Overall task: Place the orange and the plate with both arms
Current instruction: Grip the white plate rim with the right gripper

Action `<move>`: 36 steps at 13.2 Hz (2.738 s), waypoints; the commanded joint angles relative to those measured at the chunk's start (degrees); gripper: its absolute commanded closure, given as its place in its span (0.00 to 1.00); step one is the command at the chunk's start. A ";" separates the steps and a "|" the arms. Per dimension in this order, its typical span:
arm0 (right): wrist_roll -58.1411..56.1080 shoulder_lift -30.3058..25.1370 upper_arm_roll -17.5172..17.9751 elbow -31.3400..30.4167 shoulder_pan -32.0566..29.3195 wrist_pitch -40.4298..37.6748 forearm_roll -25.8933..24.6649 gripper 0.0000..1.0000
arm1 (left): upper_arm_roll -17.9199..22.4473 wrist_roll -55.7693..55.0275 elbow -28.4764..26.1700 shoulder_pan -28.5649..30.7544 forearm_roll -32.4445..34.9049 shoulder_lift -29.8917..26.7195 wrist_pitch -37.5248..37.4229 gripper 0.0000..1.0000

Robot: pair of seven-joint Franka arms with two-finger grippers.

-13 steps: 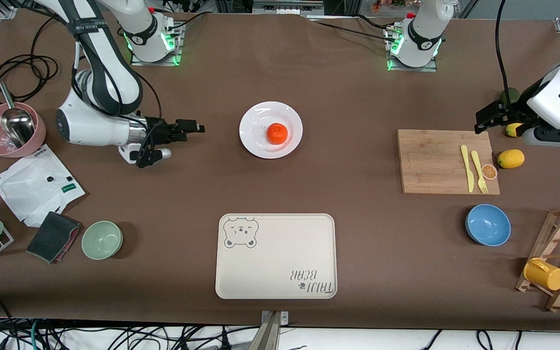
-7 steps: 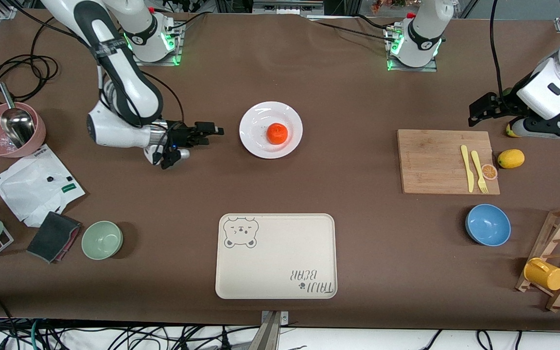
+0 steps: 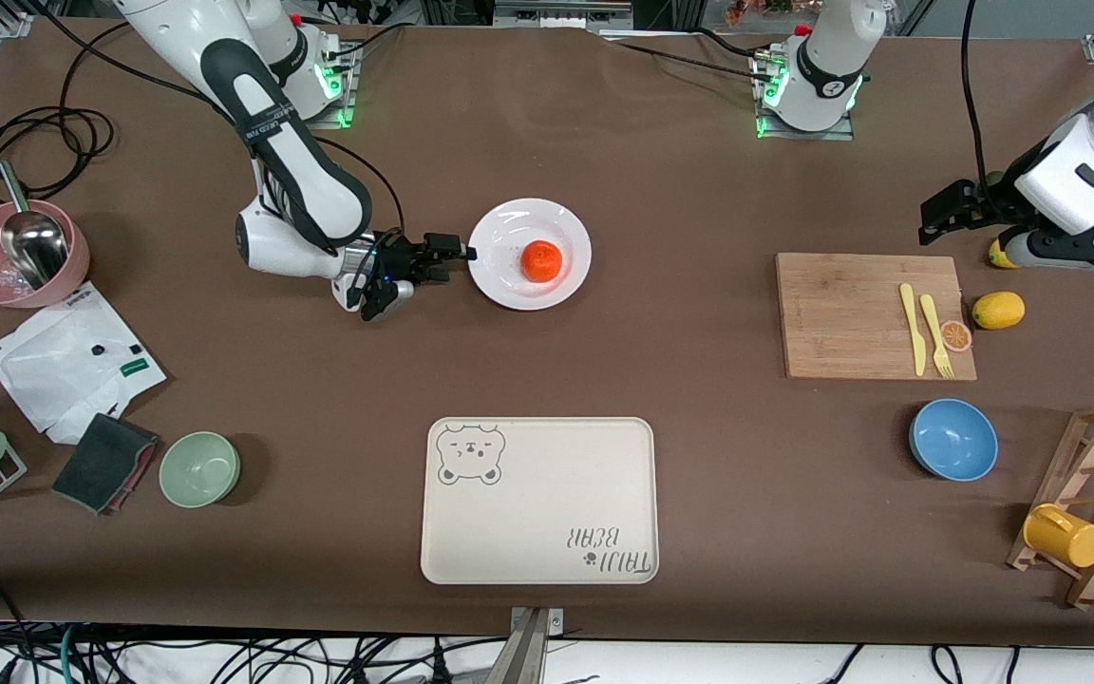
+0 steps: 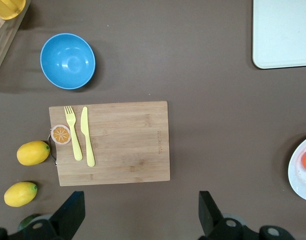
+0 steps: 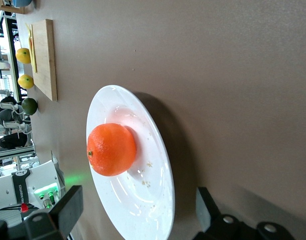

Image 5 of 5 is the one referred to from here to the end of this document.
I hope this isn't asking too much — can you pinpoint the yellow plastic fork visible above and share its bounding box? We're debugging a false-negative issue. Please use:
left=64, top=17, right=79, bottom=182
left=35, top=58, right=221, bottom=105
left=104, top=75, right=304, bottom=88
left=25, top=22, right=33, bottom=46

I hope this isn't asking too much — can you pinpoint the seated person in black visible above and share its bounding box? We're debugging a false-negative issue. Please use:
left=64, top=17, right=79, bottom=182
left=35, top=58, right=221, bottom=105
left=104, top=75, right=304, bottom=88
left=0, top=132, right=28, bottom=153

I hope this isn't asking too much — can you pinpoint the seated person in grey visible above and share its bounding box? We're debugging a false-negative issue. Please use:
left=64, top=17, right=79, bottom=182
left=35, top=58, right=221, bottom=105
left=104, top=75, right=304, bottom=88
left=0, top=108, right=24, bottom=129

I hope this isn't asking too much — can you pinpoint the green lime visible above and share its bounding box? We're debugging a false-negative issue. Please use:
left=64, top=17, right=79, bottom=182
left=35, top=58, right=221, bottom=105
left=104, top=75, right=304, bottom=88
left=21, top=97, right=39, bottom=116

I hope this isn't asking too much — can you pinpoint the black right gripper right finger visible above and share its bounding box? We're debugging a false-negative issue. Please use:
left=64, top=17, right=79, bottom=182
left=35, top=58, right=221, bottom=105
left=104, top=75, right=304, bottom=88
left=192, top=186, right=296, bottom=240

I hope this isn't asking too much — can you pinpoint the white round plate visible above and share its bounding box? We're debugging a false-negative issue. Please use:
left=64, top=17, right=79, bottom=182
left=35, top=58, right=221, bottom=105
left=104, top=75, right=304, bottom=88
left=86, top=84, right=175, bottom=240

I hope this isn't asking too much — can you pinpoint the wooden cutting board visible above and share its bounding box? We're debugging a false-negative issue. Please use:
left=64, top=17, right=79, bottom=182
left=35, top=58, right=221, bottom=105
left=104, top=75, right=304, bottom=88
left=31, top=19, right=59, bottom=102

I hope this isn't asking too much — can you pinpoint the orange fruit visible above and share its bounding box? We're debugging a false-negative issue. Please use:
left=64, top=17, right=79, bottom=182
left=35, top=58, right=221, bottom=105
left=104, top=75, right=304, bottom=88
left=87, top=122, right=137, bottom=177

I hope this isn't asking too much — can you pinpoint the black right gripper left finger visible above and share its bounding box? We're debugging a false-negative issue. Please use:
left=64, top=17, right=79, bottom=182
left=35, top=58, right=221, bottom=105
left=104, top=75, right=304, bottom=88
left=0, top=185, right=84, bottom=240

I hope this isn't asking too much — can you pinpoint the wooden mug rack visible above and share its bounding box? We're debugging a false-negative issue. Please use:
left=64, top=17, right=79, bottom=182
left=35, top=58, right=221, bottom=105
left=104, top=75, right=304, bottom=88
left=0, top=0, right=26, bottom=15

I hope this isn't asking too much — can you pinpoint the yellow plastic knife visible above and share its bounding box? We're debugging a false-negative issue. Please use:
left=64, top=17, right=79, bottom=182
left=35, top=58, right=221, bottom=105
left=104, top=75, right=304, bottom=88
left=30, top=23, right=38, bottom=74

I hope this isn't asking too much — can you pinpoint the blue bowl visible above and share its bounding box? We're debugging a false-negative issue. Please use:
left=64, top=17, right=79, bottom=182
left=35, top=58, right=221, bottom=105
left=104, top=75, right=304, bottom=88
left=12, top=0, right=33, bottom=8

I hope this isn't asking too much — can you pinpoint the yellow lemon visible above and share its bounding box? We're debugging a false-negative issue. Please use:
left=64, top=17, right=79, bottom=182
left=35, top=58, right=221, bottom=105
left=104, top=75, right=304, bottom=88
left=18, top=74, right=35, bottom=90
left=16, top=47, right=32, bottom=65

